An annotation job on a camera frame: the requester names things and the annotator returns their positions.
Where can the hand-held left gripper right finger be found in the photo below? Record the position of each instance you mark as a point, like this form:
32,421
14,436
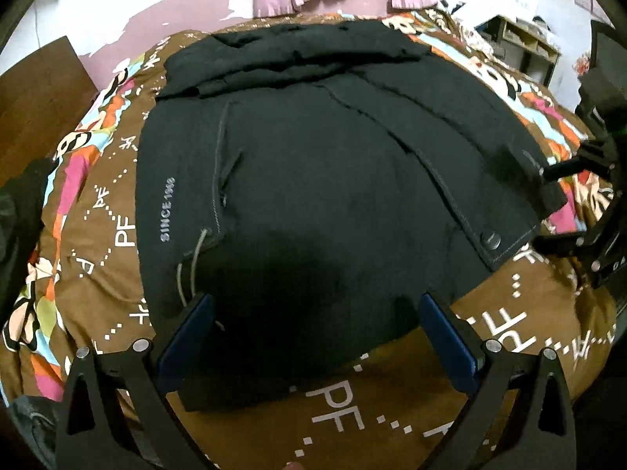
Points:
448,338

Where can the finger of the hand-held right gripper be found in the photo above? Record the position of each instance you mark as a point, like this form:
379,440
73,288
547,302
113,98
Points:
553,244
563,167

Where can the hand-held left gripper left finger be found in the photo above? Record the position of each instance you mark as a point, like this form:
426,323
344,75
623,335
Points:
188,338

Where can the black jacket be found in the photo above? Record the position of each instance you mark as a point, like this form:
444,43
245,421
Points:
318,181

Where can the dark clothes pile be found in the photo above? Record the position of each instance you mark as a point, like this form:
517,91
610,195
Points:
19,230

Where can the wooden shelf unit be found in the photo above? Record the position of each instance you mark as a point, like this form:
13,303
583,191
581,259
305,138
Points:
524,41

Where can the cartoon printed blanket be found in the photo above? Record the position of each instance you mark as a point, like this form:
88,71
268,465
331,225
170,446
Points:
343,401

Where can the wooden headboard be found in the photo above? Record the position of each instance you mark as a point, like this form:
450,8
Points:
39,107

